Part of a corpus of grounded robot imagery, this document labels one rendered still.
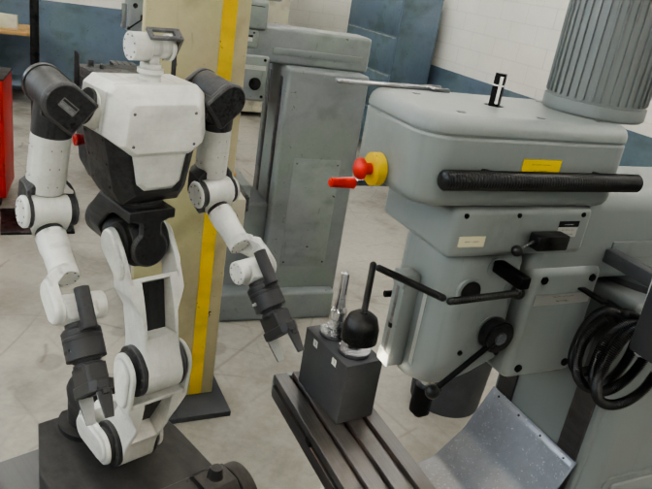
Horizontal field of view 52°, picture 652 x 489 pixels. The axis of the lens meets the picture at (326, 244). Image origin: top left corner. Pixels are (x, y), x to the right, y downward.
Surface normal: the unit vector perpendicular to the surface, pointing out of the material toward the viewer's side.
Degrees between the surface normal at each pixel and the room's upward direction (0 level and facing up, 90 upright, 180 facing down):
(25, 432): 0
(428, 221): 90
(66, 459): 0
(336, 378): 90
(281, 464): 0
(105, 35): 90
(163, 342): 80
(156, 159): 90
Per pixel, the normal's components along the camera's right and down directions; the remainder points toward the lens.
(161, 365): 0.67, -0.04
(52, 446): 0.15, -0.92
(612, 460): 0.41, 0.37
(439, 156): -0.07, 0.36
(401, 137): -0.90, 0.03
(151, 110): 0.66, 0.37
